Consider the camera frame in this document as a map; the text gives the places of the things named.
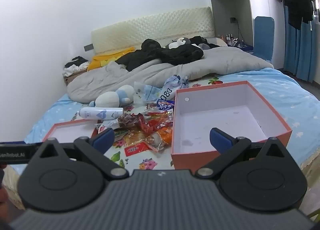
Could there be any white spray bottle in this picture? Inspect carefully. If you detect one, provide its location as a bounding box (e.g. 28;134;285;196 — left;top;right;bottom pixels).
76;107;124;121

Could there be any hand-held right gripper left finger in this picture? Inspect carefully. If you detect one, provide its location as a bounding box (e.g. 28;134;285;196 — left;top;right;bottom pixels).
26;128;129;179

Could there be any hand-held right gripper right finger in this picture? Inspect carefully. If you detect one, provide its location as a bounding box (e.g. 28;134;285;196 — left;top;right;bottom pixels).
195;127;298;179

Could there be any black grey clothing bundle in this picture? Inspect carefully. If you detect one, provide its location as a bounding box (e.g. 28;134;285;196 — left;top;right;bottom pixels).
189;35;220;50

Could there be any row of small cosmetic bottles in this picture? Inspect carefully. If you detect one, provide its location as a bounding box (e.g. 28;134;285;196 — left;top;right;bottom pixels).
221;34;238;45

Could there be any grey wardrobe cabinet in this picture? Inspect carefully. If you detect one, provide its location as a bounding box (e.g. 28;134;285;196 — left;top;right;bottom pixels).
204;0;285;70

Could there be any orange box lid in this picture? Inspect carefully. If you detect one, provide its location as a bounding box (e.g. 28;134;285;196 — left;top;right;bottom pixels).
42;119;99;144

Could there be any white blue plush toy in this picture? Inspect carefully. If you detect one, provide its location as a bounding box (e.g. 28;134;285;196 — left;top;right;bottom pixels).
88;85;135;108

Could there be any black jacket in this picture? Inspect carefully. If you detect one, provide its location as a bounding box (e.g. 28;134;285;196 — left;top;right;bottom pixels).
115;38;204;71

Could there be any black cable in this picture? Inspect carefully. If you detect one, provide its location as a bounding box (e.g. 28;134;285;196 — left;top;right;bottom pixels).
235;20;247;45

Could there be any crumpled white blue bag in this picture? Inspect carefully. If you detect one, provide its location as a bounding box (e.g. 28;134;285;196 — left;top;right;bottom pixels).
159;75;189;103

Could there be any blue snack packet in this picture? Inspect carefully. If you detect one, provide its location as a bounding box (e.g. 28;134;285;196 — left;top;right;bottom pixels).
157;98;175;111

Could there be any grey duvet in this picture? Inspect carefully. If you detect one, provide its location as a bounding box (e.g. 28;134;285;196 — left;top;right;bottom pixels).
67;46;274;103

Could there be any cream quilted headboard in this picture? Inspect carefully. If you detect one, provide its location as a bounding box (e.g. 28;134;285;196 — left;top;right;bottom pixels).
90;7;215;54

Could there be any orange cardboard box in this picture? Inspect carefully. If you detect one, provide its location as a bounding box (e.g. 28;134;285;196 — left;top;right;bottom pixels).
171;80;292;170

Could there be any clear printed plastic bag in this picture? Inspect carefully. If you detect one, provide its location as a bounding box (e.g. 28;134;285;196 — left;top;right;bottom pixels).
132;81;162;106

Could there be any blue curtain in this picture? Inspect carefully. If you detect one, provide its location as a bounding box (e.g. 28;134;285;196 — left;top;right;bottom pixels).
282;0;320;83

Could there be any pile of snack packets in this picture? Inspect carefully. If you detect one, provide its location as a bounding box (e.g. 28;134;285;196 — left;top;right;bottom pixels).
94;103;175;158

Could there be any grey snack packet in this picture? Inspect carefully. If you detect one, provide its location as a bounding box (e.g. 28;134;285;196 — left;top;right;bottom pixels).
117;113;140;127

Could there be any yellow pillow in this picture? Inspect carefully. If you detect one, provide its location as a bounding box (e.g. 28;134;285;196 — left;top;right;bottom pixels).
87;47;135;71

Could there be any brown cardboard box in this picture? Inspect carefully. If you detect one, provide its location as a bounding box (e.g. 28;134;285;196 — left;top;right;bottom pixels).
62;68;88;86

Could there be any blue chair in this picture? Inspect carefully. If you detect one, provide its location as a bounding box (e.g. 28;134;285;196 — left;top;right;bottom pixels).
253;16;275;61

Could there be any black white clothes heap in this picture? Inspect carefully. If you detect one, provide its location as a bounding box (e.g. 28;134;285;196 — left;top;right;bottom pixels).
64;56;90;76

